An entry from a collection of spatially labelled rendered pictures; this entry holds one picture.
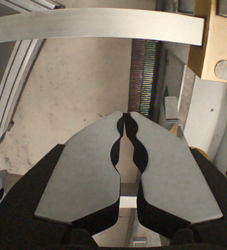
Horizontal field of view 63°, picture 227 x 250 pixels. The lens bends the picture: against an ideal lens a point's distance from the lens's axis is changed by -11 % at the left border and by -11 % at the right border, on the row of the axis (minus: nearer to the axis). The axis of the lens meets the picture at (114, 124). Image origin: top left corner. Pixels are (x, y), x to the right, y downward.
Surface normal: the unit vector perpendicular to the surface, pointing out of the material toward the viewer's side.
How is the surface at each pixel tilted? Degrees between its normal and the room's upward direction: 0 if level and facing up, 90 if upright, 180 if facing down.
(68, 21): 0
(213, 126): 0
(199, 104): 0
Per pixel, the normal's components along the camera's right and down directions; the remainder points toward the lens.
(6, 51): -0.02, 0.52
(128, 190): 0.04, -0.85
